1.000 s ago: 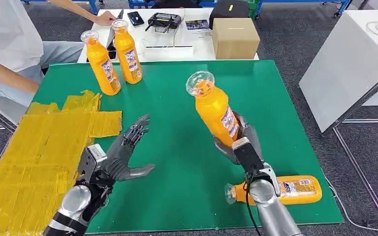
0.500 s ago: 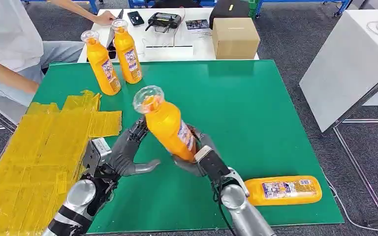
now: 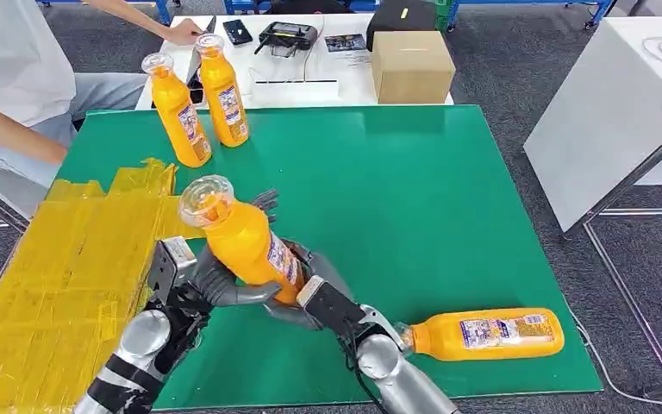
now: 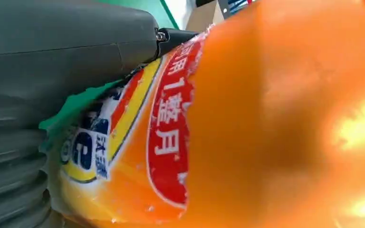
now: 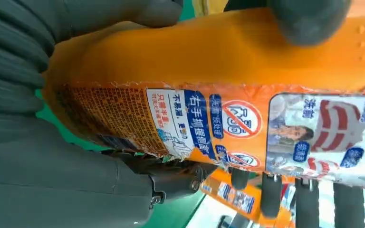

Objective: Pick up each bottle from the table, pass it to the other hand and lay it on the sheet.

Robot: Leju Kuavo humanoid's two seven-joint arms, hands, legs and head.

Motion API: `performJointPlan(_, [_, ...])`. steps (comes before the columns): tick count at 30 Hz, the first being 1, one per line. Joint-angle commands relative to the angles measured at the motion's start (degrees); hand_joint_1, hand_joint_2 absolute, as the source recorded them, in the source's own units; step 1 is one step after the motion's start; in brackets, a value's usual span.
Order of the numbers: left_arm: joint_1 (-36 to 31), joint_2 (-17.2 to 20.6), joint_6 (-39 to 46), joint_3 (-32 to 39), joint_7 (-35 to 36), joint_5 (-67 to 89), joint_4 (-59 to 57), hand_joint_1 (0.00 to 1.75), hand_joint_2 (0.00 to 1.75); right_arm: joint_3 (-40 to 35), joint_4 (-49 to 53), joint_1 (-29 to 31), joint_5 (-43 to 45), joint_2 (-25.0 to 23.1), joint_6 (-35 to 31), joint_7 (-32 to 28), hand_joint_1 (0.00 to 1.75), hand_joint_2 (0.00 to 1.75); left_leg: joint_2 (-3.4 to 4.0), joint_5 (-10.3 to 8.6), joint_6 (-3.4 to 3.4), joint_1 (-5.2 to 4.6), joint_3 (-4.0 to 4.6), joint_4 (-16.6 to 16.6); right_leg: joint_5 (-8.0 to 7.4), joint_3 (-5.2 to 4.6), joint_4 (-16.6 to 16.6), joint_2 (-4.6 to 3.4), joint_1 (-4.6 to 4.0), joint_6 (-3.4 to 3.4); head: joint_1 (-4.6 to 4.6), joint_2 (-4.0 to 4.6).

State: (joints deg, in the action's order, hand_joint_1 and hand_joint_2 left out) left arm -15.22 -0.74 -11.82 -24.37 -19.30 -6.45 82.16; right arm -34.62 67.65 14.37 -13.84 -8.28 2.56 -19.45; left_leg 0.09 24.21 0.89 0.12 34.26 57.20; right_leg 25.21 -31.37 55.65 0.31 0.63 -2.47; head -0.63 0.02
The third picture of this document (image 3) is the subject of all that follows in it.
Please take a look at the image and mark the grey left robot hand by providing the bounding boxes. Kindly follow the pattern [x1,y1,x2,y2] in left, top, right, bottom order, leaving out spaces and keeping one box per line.
[188,189,283,312]

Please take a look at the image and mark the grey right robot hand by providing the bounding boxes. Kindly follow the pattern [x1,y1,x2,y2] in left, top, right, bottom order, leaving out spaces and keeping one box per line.
[262,241,356,334]

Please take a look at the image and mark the orange drink bottle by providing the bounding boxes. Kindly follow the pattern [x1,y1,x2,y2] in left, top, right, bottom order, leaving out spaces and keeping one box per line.
[195,33,251,149]
[397,307,565,363]
[141,52,213,169]
[178,174,309,307]

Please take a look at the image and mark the green table mat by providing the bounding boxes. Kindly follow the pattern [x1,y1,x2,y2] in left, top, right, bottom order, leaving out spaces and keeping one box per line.
[53,104,604,411]

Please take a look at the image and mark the flat white box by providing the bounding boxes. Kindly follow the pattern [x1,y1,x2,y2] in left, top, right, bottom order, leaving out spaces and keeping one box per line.
[251,78,341,108]

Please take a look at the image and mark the small white table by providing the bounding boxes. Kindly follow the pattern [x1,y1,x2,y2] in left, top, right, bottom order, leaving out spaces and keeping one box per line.
[135,14,455,111]

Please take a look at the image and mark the brown cardboard box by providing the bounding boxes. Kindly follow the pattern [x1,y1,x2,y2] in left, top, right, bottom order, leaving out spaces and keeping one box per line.
[371,30,457,106]

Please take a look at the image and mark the open laptop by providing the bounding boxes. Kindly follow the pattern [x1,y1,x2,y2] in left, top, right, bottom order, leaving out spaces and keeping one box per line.
[184,15,218,91]

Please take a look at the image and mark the grey seat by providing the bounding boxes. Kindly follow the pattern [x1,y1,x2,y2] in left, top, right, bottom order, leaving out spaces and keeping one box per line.
[0,164,47,222]

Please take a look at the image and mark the black remote controller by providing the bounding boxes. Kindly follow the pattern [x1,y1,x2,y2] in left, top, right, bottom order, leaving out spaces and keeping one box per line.
[253,22,320,59]

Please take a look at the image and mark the small black device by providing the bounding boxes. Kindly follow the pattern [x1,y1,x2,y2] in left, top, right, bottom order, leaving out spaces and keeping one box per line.
[222,18,254,47]

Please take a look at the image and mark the person's left hand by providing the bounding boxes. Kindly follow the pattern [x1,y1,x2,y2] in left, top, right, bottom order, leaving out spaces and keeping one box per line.
[161,18,204,47]

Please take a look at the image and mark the black case with yellow tag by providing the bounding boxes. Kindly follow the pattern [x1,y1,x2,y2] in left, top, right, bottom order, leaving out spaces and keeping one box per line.
[365,0,439,53]

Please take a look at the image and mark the green crate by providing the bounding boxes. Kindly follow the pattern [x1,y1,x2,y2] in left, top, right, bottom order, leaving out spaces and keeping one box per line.
[432,0,460,33]

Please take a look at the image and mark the person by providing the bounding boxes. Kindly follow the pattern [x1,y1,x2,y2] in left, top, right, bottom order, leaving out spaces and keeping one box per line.
[0,0,149,190]

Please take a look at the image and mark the large white table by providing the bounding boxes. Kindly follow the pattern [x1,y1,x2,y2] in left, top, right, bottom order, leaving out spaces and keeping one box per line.
[522,16,662,233]

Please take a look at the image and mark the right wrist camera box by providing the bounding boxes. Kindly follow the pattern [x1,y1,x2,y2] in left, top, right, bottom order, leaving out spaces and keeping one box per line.
[296,275,367,339]

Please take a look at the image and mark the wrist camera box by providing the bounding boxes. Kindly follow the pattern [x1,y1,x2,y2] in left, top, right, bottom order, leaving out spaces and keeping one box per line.
[147,236,198,305]
[296,275,367,339]

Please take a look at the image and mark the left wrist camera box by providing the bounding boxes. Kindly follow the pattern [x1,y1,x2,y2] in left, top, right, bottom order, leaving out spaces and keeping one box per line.
[147,236,198,305]

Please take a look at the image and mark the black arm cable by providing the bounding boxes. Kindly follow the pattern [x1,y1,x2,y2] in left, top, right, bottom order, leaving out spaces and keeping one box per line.
[337,331,390,414]

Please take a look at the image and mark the thin dark cable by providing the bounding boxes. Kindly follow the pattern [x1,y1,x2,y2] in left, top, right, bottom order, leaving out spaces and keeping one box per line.
[301,13,327,83]

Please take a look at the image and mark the white floor cable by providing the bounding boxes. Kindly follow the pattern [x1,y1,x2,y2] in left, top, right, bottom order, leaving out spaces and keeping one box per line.
[560,292,662,408]

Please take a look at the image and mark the metal table frame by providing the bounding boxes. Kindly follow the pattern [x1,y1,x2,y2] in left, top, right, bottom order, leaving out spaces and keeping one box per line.
[559,91,662,401]

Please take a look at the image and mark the blue metal cart frame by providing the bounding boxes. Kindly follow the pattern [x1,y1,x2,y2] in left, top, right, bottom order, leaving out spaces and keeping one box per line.
[446,0,616,31]

